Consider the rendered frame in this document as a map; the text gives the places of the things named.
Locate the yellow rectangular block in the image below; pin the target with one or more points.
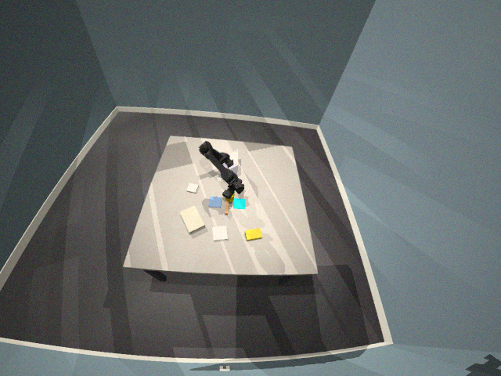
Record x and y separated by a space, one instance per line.
253 234

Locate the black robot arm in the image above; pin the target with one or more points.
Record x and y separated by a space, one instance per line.
218 159

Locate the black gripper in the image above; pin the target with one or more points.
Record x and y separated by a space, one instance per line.
229 192

